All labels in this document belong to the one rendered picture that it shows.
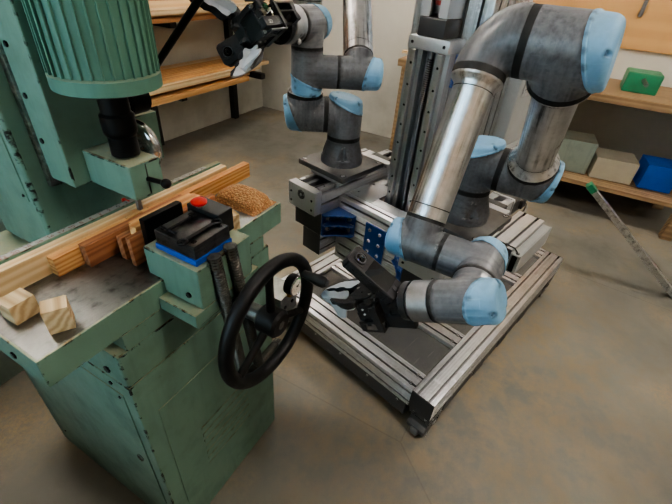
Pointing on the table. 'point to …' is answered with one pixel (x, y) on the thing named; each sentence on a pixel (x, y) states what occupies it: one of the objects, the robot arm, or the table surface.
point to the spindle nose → (119, 127)
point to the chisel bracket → (123, 171)
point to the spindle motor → (96, 47)
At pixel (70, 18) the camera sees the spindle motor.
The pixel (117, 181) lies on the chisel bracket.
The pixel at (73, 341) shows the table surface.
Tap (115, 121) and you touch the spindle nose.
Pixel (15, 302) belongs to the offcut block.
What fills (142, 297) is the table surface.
